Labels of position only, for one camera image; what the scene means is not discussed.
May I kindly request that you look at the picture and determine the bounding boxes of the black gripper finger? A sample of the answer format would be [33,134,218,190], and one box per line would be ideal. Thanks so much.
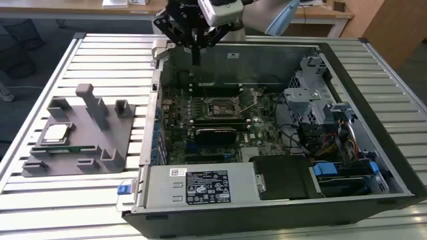
[153,8,198,66]
[197,22,237,66]

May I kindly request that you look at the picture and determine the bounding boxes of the silver CPU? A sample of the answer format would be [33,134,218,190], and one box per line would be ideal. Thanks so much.
[43,123,74,143]

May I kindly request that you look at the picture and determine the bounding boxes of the CPU socket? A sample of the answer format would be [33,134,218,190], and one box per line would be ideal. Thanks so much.
[207,96,243,119]

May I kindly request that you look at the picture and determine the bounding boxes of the grey card retention latch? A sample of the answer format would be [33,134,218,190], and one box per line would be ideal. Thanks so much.
[150,39,171,69]

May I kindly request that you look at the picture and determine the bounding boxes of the black RAM slot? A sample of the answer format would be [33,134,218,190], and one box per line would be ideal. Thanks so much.
[189,88,245,97]
[189,83,243,91]

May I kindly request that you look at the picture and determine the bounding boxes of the large white box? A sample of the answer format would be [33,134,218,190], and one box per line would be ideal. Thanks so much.
[102,0,130,10]

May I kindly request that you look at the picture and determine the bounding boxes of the black RAM stick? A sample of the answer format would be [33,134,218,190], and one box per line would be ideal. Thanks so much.
[193,118,249,126]
[194,122,251,130]

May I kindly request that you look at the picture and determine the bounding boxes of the black expansion card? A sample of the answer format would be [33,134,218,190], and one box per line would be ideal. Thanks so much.
[195,127,239,146]

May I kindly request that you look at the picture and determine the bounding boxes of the silver drive cage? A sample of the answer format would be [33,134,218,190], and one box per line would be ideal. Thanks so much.
[283,56,355,126]

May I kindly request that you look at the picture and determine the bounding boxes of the green motherboard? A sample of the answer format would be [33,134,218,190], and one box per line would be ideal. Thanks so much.
[157,86,291,166]

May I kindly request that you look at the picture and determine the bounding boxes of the black expansion slot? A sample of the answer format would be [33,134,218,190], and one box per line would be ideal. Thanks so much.
[185,154,229,162]

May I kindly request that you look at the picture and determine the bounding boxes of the silver chipset heatsink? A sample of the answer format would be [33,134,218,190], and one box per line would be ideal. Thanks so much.
[239,147,262,161]

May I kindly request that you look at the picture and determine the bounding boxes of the grey parts rack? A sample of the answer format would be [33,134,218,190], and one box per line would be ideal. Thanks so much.
[21,83,138,178]

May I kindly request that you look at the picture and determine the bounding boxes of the green RAM stick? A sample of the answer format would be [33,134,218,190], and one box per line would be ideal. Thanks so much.
[42,144,97,153]

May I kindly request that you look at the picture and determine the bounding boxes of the silver power supply unit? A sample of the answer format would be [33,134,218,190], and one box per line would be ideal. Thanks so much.
[133,162,265,210]

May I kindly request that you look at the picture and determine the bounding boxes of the grey furniture foot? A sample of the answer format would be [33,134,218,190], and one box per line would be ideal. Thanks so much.
[0,81,17,103]

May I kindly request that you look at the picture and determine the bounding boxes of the blue disk carrier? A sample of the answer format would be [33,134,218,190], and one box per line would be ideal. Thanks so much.
[311,161,382,198]

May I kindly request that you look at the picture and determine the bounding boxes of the wooden cabinet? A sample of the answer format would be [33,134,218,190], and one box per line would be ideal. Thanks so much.
[339,0,427,70]

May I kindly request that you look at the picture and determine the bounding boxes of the black open PC case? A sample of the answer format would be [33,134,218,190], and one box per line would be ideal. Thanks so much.
[121,39,425,240]

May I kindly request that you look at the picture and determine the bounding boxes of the large white wrist camera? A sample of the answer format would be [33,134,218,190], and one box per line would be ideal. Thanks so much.
[197,0,247,26]

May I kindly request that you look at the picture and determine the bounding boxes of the wooden desk white frame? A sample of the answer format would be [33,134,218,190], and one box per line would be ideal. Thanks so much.
[0,0,355,38]

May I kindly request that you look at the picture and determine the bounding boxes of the black wire basket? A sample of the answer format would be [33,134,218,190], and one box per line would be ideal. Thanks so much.
[0,18,45,79]

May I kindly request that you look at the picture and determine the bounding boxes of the coloured wire bundle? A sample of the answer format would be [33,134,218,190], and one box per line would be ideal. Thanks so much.
[311,119,363,161]

